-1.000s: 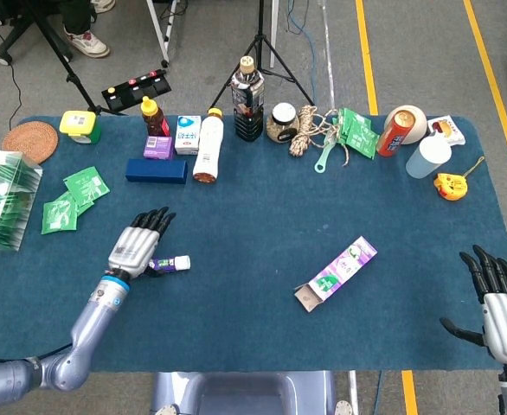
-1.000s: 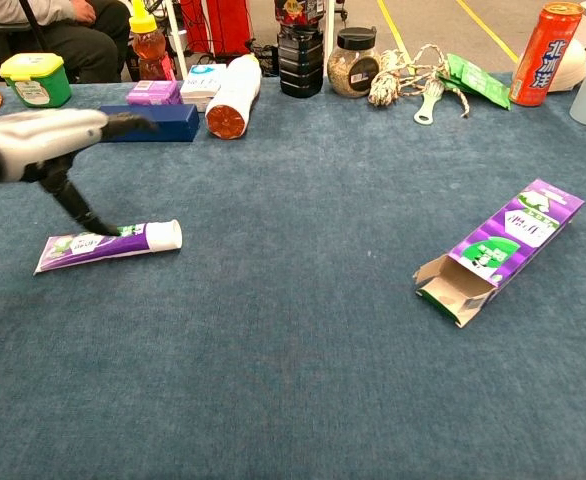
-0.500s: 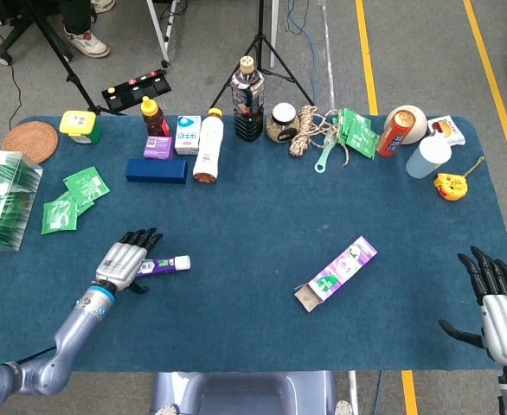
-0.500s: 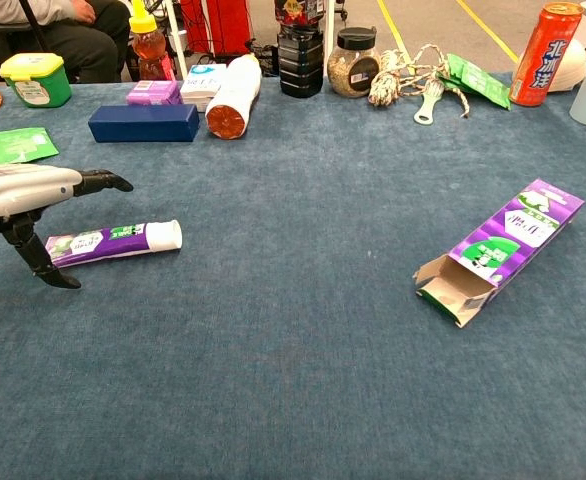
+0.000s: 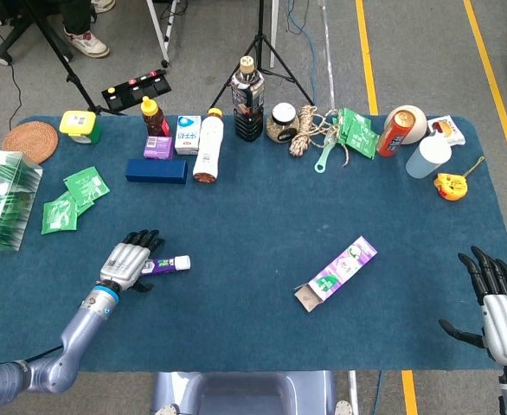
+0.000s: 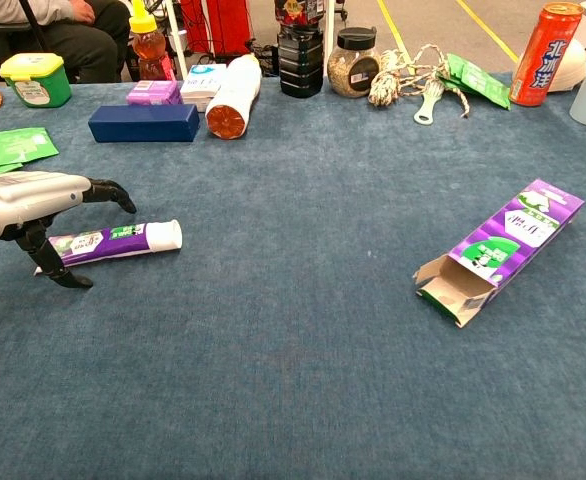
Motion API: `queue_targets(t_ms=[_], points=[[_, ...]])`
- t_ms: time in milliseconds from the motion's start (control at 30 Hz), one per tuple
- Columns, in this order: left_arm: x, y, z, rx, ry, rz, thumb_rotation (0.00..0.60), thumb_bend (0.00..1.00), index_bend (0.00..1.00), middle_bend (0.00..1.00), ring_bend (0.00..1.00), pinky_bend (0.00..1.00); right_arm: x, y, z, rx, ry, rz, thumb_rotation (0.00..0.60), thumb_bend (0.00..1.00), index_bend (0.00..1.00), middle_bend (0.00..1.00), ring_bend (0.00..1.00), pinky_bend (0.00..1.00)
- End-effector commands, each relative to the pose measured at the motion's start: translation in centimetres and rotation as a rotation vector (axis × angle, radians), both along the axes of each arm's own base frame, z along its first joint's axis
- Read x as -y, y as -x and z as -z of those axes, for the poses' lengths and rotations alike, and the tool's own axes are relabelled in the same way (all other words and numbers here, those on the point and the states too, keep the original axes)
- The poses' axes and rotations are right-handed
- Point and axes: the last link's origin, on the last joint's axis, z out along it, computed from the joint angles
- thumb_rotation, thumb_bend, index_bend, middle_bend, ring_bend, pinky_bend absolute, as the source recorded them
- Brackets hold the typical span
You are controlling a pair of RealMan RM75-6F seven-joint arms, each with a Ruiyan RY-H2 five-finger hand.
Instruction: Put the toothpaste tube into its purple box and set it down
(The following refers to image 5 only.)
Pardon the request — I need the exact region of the grey robot torso base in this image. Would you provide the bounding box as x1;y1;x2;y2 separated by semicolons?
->
149;370;358;415

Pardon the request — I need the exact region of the beige round bowl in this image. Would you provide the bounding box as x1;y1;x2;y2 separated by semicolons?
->
383;105;430;146

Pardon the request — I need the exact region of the pale blue plastic cup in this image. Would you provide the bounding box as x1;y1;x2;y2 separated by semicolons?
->
405;134;453;179

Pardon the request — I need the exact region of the white red snack packet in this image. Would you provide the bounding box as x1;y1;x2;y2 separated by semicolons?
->
427;114;467;146

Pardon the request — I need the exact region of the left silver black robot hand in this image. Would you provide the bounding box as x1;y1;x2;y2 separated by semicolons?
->
99;229;167;293

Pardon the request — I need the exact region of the clear green printed box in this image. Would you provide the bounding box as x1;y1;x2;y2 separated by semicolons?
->
0;150;44;252

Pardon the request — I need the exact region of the orange drink can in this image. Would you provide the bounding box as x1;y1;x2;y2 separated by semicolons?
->
375;109;418;157

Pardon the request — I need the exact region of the purple toothpaste carton box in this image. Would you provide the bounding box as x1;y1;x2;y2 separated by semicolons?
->
293;235;378;313

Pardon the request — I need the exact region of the round woven rattan coaster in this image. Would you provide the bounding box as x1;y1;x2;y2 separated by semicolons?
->
1;121;60;165

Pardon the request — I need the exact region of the honey bottle yellow cap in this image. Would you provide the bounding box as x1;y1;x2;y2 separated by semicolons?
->
140;95;171;137

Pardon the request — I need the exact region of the grain jar black lid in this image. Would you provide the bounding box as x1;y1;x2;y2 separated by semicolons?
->
266;102;301;144

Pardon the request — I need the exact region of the green tea sachet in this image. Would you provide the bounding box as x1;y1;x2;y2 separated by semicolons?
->
63;165;111;208
52;189;95;216
41;199;79;235

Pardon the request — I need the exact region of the white packet with blue print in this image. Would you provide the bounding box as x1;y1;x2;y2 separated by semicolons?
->
174;114;202;156

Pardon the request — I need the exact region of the dark drink bottle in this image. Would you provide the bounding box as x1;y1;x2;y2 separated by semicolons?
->
230;55;266;143

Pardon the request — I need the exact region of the green sachet by rope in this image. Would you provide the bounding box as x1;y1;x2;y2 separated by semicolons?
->
337;107;374;144
345;123;380;161

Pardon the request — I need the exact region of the yellow tape measure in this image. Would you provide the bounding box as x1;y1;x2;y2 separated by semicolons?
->
433;156;486;201

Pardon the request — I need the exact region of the beige braided rope bundle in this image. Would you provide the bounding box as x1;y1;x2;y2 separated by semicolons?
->
288;105;350;168

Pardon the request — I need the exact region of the black camera tripod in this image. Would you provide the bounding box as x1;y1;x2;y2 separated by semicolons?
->
209;0;316;112

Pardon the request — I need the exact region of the blue floor cable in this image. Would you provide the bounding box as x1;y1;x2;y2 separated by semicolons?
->
286;0;319;107

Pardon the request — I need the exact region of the green container yellow lid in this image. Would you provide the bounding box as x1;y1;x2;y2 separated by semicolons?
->
59;110;102;145

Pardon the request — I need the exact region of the white metal stand leg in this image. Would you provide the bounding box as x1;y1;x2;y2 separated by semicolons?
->
144;0;181;69

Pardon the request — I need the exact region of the white upright pole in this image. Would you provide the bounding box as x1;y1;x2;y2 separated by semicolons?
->
269;0;280;69

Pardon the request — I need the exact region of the blue table cloth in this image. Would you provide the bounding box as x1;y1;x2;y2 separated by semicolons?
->
0;114;507;374

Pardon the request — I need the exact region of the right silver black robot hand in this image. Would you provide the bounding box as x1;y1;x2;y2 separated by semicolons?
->
438;246;507;368

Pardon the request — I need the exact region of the black tripod leg stand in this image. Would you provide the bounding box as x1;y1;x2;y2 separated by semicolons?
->
19;0;127;117

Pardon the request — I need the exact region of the white bottle brown base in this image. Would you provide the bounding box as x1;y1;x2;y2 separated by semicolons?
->
192;107;225;186

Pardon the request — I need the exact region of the black foot pedal board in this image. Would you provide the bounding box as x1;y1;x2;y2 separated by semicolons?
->
101;68;173;111

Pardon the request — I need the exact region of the black office chair base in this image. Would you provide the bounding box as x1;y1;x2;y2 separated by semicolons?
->
0;0;75;66

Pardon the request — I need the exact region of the small purple box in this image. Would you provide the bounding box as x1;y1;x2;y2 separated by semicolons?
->
143;135;175;161

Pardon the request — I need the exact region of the purple white toothpaste tube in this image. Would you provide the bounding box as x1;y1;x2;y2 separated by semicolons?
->
142;254;192;276

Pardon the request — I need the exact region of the light green bottle opener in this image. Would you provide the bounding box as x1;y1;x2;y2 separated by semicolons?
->
313;129;340;175

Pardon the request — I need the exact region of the navy blue long box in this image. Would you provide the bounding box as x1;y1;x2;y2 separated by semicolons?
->
125;158;189;185

